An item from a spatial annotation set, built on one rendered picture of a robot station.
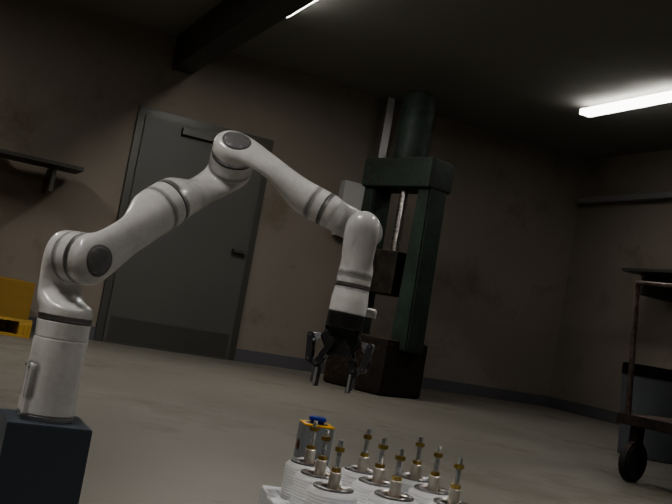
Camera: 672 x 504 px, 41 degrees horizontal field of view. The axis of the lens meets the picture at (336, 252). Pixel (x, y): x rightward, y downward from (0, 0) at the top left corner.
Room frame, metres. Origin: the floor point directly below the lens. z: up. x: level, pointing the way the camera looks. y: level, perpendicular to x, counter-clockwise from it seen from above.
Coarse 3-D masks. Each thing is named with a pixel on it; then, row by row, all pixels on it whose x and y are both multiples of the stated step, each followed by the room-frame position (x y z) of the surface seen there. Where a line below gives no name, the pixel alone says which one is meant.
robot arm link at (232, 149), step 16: (224, 144) 1.78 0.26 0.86; (240, 144) 1.79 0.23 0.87; (256, 144) 1.81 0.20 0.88; (224, 160) 1.79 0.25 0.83; (240, 160) 1.78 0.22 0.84; (256, 160) 1.78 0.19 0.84; (272, 160) 1.79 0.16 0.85; (272, 176) 1.78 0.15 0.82; (288, 176) 1.78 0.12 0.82; (288, 192) 1.78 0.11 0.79; (304, 192) 1.78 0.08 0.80; (320, 192) 1.78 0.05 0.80; (304, 208) 1.78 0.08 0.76; (320, 208) 1.77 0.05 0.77
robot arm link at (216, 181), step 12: (216, 168) 1.81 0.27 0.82; (228, 168) 1.80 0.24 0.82; (168, 180) 1.69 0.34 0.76; (180, 180) 1.71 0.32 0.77; (192, 180) 1.77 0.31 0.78; (204, 180) 1.80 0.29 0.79; (216, 180) 1.82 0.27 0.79; (228, 180) 1.82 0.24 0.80; (240, 180) 1.83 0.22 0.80; (180, 192) 1.68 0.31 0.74; (192, 192) 1.71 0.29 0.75; (204, 192) 1.76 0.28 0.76; (216, 192) 1.80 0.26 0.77; (228, 192) 1.82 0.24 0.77; (192, 204) 1.71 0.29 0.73; (204, 204) 1.76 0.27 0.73
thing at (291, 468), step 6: (288, 462) 1.88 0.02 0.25; (288, 468) 1.87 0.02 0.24; (294, 468) 1.86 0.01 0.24; (300, 468) 1.86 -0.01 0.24; (312, 468) 1.86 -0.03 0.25; (288, 474) 1.87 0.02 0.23; (294, 474) 1.86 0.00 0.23; (282, 480) 1.89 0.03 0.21; (288, 480) 1.87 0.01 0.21; (282, 486) 1.89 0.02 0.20; (288, 486) 1.87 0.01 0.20; (282, 492) 1.88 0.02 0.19; (288, 492) 1.86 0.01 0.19; (282, 498) 1.88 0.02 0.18; (288, 498) 1.86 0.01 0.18
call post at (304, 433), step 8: (304, 432) 2.04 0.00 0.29; (320, 432) 2.04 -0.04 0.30; (296, 440) 2.10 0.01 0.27; (304, 440) 2.04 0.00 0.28; (320, 440) 2.04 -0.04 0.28; (296, 448) 2.08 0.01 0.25; (304, 448) 2.04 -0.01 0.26; (320, 448) 2.04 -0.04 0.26; (328, 448) 2.05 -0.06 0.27; (296, 456) 2.07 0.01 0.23; (328, 456) 2.05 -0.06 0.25
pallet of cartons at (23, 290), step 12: (0, 276) 7.30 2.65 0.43; (0, 288) 6.85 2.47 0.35; (12, 288) 6.90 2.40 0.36; (24, 288) 6.94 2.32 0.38; (0, 300) 6.86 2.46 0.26; (12, 300) 6.91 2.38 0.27; (24, 300) 6.95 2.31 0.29; (0, 312) 6.87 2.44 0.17; (12, 312) 6.92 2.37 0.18; (24, 312) 6.96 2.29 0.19; (0, 324) 7.52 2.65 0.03; (12, 324) 7.25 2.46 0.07; (24, 324) 6.96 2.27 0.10; (24, 336) 6.97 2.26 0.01
